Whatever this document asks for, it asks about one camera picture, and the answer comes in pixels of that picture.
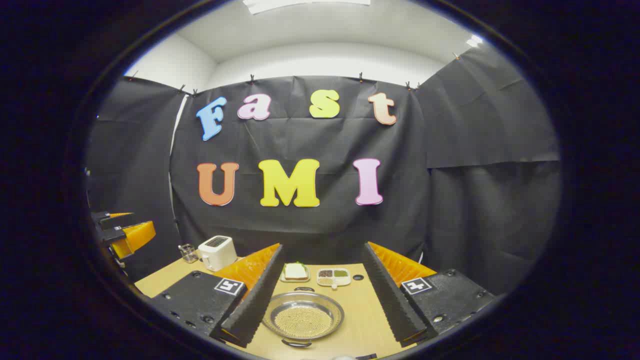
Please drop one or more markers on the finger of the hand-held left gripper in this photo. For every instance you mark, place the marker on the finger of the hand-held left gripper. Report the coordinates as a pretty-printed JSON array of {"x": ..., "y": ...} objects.
[
  {"x": 122, "y": 222},
  {"x": 137, "y": 235}
]

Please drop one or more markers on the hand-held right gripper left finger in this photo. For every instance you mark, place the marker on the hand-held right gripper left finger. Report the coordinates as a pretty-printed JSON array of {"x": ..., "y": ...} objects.
[{"x": 260, "y": 300}]

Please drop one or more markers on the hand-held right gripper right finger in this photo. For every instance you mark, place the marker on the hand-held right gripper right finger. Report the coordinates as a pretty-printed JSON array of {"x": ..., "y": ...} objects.
[{"x": 387, "y": 295}]

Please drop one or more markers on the white sandwich plate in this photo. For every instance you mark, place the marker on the white sandwich plate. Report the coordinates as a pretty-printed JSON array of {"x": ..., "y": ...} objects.
[{"x": 295, "y": 281}]

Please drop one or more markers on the sandwich with lettuce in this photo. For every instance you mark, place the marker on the sandwich with lettuce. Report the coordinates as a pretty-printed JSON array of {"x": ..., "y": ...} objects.
[{"x": 295, "y": 271}]

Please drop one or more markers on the pile of soybeans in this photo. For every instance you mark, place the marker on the pile of soybeans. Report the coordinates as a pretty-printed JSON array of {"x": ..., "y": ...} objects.
[{"x": 303, "y": 321}]

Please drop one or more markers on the white divided dish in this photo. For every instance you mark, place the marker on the white divided dish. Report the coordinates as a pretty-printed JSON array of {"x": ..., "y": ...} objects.
[{"x": 334, "y": 283}]

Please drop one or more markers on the white toaster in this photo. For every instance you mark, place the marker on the white toaster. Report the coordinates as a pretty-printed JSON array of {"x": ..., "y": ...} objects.
[{"x": 220, "y": 252}]

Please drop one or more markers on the black backdrop cloth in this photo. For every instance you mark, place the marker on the black backdrop cloth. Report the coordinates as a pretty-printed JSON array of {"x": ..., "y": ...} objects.
[{"x": 300, "y": 135}]

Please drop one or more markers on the ceiling light panel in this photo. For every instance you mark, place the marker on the ceiling light panel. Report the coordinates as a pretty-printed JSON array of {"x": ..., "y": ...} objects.
[{"x": 305, "y": 4}]

